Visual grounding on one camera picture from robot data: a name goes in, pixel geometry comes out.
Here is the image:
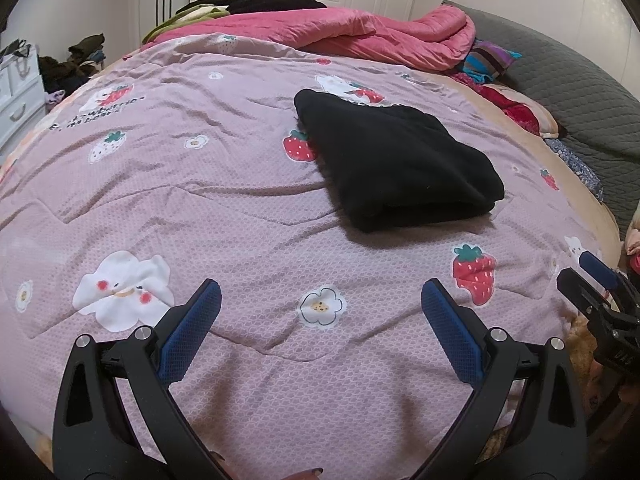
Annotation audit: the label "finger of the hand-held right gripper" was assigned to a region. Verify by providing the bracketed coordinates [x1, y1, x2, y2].
[556, 267, 640, 328]
[579, 251, 640, 311]

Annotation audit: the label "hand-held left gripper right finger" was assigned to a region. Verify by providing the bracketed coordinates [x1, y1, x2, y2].
[417, 278, 588, 480]

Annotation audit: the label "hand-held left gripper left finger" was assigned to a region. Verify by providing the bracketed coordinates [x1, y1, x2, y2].
[52, 278, 223, 480]

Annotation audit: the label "black sweater with orange cuffs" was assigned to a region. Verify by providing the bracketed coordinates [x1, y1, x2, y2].
[292, 88, 506, 233]

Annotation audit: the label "pile of dark clothes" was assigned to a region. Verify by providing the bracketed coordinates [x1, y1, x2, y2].
[37, 34, 106, 93]

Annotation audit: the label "blue floral cloth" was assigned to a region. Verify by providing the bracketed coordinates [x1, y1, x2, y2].
[545, 137, 606, 203]

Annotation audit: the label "tan bed sheet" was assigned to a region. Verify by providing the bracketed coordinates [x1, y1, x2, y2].
[425, 72, 621, 271]

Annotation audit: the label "pink printed quilt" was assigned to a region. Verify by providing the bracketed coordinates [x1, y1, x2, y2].
[0, 32, 621, 461]

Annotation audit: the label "red patterned cloth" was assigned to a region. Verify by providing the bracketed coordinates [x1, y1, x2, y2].
[452, 72, 543, 136]

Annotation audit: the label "grey quilted headboard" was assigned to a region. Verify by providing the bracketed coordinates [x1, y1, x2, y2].
[442, 0, 640, 236]

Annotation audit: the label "striped pillow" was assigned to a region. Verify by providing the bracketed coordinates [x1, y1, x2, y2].
[462, 40, 523, 83]

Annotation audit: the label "white drawer cabinet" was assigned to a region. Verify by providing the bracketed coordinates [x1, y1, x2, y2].
[0, 57, 46, 153]

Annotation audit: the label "green cloth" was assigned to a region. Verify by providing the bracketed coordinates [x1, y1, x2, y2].
[142, 6, 231, 43]

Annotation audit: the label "pink comforter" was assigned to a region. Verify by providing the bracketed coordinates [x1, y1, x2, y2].
[150, 7, 476, 73]

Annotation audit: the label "white handbag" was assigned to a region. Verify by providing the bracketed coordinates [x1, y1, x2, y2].
[0, 40, 33, 77]

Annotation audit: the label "black cloth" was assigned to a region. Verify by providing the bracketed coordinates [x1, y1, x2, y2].
[175, 0, 328, 16]

